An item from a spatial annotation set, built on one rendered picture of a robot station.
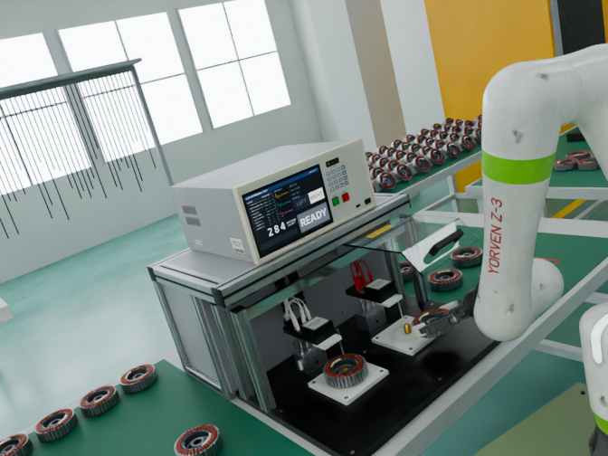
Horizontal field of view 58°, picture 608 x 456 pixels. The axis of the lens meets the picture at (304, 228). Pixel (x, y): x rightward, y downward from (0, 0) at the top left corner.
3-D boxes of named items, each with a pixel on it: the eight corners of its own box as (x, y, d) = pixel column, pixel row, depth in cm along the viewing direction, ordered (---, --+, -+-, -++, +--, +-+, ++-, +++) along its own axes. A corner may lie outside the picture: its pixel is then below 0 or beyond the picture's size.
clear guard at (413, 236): (480, 240, 145) (477, 218, 144) (423, 277, 132) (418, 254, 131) (390, 230, 171) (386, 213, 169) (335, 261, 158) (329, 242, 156)
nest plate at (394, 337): (447, 329, 153) (446, 325, 152) (412, 356, 144) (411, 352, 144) (405, 318, 164) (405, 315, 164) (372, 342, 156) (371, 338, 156)
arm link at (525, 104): (592, 61, 82) (530, 49, 92) (525, 77, 78) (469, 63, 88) (574, 172, 91) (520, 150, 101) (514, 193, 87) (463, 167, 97)
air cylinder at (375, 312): (386, 321, 166) (383, 305, 164) (370, 332, 162) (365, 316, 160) (375, 318, 170) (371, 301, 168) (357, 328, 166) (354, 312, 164)
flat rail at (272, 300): (410, 229, 165) (408, 220, 165) (243, 324, 131) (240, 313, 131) (406, 229, 166) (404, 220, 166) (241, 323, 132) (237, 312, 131)
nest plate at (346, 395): (389, 374, 139) (388, 369, 139) (346, 405, 131) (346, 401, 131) (349, 358, 151) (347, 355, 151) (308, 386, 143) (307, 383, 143)
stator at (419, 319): (465, 321, 143) (461, 308, 143) (439, 341, 137) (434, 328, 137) (432, 318, 153) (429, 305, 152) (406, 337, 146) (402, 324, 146)
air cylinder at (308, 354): (328, 361, 153) (324, 344, 151) (308, 375, 148) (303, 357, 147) (317, 356, 157) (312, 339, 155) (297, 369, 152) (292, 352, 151)
